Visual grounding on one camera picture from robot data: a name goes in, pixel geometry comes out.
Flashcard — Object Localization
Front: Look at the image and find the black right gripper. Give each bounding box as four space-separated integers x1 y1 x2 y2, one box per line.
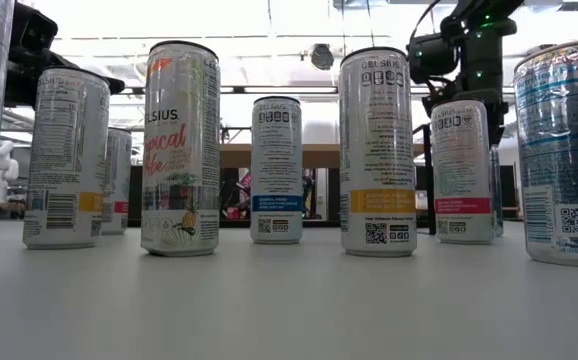
406 31 459 85

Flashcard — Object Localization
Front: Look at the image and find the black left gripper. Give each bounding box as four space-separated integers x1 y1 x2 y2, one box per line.
3 47 127 109

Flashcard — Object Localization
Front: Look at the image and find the round dark ceiling fixture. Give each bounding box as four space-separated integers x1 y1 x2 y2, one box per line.
310 43 336 72

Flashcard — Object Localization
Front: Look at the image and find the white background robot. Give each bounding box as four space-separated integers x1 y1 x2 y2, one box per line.
0 139 21 204

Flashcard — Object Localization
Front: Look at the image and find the silver can with blue print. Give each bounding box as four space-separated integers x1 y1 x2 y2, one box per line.
512 38 578 269

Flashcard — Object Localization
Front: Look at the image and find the white Celsius can blue band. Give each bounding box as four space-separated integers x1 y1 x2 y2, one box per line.
249 95 304 245

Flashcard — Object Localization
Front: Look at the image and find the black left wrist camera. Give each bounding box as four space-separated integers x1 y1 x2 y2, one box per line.
11 1 60 51

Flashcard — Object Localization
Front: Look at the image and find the wooden shelf black frame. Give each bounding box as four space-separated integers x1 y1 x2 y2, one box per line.
220 122 437 236

